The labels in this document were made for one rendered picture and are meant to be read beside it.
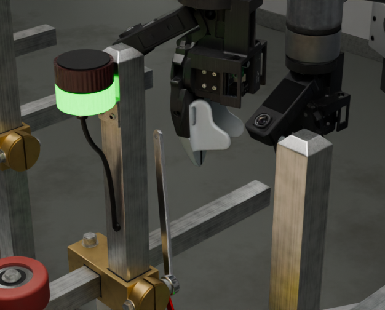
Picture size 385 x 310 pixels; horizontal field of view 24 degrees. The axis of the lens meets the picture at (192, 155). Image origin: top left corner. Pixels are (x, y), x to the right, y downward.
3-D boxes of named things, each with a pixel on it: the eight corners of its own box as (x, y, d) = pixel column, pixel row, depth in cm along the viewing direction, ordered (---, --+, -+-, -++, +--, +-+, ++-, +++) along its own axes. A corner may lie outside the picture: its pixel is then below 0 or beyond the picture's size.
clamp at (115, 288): (100, 263, 115) (98, 230, 113) (171, 311, 107) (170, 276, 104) (65, 281, 112) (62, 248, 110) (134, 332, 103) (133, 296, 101)
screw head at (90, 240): (91, 237, 112) (91, 228, 111) (102, 243, 111) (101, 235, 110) (78, 243, 111) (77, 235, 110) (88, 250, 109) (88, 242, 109)
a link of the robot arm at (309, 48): (317, 40, 117) (270, 24, 122) (315, 72, 119) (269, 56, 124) (353, 26, 121) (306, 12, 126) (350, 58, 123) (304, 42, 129)
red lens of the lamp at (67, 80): (90, 64, 95) (88, 44, 93) (126, 80, 91) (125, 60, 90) (43, 80, 91) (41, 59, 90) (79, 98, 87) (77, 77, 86)
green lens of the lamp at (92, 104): (91, 86, 96) (90, 66, 95) (127, 103, 92) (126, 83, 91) (45, 102, 92) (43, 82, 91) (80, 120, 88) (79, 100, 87)
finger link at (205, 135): (224, 186, 99) (226, 109, 94) (176, 173, 101) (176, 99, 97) (236, 173, 101) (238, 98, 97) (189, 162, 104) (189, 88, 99)
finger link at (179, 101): (182, 144, 97) (182, 68, 93) (170, 141, 98) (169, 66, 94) (202, 126, 101) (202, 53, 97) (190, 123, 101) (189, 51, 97)
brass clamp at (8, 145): (-10, 130, 127) (-14, 97, 125) (45, 163, 118) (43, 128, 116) (-49, 143, 123) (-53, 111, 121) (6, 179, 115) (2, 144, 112)
